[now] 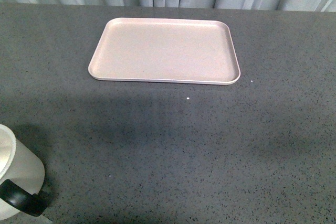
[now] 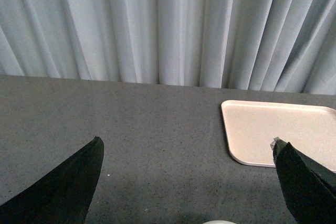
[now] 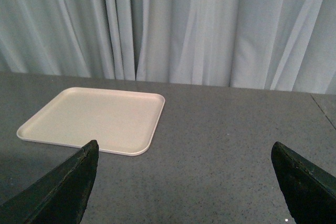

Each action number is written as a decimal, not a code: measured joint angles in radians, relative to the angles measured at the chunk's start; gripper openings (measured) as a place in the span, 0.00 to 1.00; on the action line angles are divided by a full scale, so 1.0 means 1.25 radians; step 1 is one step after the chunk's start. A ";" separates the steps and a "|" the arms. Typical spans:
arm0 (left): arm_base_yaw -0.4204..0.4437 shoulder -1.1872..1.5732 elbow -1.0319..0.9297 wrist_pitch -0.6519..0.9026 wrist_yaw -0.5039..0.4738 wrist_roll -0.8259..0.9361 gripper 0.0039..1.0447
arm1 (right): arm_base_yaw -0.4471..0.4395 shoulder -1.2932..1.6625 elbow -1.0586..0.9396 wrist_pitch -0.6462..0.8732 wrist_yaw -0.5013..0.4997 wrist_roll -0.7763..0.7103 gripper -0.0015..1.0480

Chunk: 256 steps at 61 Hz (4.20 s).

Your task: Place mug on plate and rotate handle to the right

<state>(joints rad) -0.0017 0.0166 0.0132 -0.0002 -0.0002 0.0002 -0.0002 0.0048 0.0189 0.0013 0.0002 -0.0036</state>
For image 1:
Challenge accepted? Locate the beige rectangular tray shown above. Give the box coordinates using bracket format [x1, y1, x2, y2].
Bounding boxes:
[88, 17, 241, 85]

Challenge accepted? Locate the white mug black handle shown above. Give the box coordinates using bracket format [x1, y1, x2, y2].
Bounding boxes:
[1, 125, 47, 220]

